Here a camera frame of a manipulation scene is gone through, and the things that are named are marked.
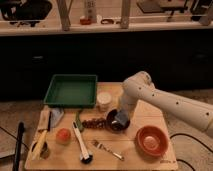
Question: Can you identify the orange bowl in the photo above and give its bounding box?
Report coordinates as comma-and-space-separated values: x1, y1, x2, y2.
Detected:
135, 125, 168, 157

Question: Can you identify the blue sponge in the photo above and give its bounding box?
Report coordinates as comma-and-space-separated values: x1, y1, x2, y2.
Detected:
115, 111, 128, 126

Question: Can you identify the green plastic tray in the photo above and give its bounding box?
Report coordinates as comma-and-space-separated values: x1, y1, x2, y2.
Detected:
44, 74, 97, 108

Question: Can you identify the bunch of dark grapes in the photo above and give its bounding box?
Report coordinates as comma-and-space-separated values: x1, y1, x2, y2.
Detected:
82, 118, 106, 129

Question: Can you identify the black pole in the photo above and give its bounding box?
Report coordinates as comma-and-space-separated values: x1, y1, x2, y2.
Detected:
12, 122, 25, 171

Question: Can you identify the white cup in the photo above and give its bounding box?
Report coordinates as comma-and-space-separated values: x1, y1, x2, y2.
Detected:
97, 92, 112, 108

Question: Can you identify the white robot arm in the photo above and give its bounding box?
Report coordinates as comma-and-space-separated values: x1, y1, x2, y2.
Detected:
119, 71, 213, 138

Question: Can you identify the red object on floor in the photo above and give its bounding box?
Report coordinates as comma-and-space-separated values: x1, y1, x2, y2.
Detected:
79, 16, 92, 25

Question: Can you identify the black cable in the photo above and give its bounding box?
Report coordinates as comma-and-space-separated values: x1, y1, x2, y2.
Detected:
169, 132, 202, 144

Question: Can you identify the red tomato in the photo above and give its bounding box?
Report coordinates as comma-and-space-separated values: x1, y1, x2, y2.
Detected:
56, 128, 71, 145

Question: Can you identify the black office chair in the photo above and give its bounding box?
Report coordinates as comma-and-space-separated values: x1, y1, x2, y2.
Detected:
0, 0, 52, 27

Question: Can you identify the silver fork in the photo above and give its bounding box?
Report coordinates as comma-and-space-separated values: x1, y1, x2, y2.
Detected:
92, 140, 125, 161

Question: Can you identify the purple bowl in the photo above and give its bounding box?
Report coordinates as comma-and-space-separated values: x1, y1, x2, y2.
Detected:
106, 109, 130, 133

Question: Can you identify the green pepper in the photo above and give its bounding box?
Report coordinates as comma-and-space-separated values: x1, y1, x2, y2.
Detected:
75, 109, 84, 132

